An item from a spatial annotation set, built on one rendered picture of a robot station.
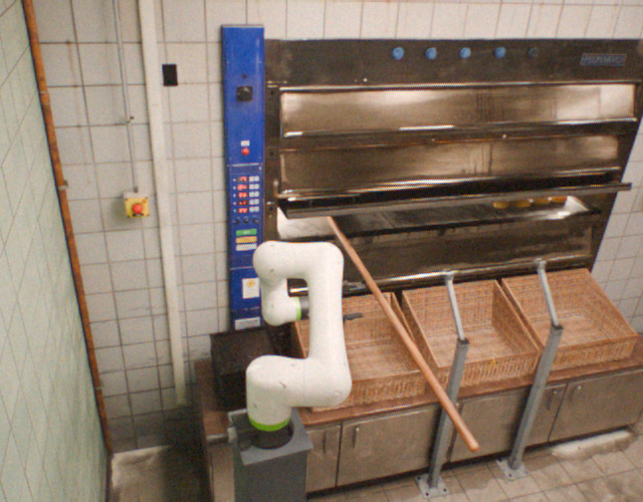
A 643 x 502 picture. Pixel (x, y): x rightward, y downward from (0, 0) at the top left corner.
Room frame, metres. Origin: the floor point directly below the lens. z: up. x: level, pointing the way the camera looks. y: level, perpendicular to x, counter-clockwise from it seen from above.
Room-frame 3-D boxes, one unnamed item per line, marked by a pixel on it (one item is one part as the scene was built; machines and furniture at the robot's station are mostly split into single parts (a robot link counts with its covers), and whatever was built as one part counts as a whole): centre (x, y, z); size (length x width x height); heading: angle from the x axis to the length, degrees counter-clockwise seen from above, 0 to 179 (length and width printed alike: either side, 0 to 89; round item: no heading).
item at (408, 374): (2.24, -0.20, 0.72); 0.56 x 0.49 x 0.28; 107
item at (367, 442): (2.36, -0.65, 0.29); 2.42 x 0.56 x 0.58; 107
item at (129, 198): (2.17, 0.75, 1.46); 0.10 x 0.07 x 0.10; 107
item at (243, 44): (3.23, 0.61, 1.07); 1.93 x 0.16 x 2.15; 17
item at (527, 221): (2.68, -0.66, 1.16); 1.80 x 0.06 x 0.04; 107
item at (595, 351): (2.59, -1.33, 0.72); 0.56 x 0.49 x 0.28; 107
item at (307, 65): (2.69, -0.66, 1.99); 1.80 x 0.08 x 0.21; 107
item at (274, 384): (1.25, 0.10, 1.36); 0.16 x 0.13 x 0.19; 95
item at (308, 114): (2.66, -0.67, 1.80); 1.79 x 0.11 x 0.19; 107
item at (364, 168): (2.66, -0.67, 1.54); 1.79 x 0.11 x 0.19; 107
